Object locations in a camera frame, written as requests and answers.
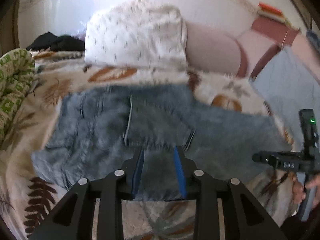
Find grey acid-wash denim pants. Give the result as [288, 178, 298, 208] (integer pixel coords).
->
[31, 85, 290, 200]

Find person right hand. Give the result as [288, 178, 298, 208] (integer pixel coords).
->
[292, 174, 320, 209]

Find leaf pattern bed sheet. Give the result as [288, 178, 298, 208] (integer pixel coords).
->
[1, 52, 296, 239]

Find grey quilted pillow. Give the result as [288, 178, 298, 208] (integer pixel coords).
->
[251, 47, 319, 151]

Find blue patterned cloth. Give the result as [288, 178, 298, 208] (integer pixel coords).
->
[306, 29, 320, 51]

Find pink padded headboard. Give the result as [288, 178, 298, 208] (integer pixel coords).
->
[236, 17, 319, 80]

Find pink cylindrical bolster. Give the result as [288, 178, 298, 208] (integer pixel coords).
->
[185, 22, 248, 77]

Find stack of books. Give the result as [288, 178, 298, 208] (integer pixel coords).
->
[258, 2, 286, 23]

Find green white rolled blanket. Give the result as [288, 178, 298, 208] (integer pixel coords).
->
[0, 48, 35, 141]

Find black garment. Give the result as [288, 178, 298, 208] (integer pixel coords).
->
[26, 32, 85, 52]

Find white floral pillow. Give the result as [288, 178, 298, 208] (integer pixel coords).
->
[85, 0, 188, 69]

